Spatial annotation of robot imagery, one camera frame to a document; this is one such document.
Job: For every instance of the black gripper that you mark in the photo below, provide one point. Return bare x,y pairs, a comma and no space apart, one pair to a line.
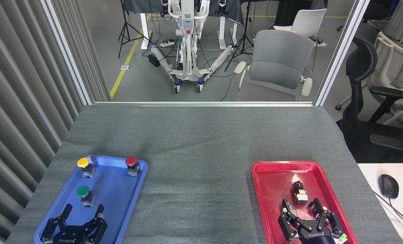
315,235
69,235

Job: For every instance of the green push button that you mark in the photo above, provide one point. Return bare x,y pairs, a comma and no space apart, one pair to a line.
83,191

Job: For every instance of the yellow push button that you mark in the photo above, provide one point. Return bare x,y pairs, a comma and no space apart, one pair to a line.
83,162

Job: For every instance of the red push button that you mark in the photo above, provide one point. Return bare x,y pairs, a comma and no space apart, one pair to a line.
131,160

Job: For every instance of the blue plastic tray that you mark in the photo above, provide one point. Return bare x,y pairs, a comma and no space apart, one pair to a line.
117,203

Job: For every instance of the red plastic tray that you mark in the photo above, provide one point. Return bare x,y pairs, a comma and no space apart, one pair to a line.
272,189

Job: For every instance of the white desk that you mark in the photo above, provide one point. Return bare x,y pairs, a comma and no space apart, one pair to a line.
370,173

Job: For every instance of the black computer mouse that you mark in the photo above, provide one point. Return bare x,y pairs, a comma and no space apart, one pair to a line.
388,186

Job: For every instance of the black mesh office chair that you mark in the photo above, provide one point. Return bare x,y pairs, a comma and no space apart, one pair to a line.
360,128

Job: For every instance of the grey padded office chair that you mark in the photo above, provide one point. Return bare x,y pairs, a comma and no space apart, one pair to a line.
279,64

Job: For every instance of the black power adapter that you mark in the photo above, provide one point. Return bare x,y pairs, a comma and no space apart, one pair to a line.
153,60

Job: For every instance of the white power strip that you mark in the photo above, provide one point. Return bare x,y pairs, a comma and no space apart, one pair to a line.
167,43

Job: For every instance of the black tripod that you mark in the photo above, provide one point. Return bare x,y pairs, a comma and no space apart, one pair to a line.
244,37
124,27

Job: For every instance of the white plastic chair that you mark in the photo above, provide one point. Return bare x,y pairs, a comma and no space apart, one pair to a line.
310,22

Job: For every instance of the white wheeled stand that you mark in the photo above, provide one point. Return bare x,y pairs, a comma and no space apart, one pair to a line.
187,20

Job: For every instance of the black knob switch silver base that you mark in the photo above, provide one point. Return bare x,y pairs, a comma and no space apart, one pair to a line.
301,196

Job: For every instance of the aluminium frame crossbar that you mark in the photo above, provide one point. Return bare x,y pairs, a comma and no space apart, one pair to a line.
205,103

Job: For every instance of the aluminium frame post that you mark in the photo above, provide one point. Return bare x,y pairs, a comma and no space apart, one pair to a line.
67,54
340,54

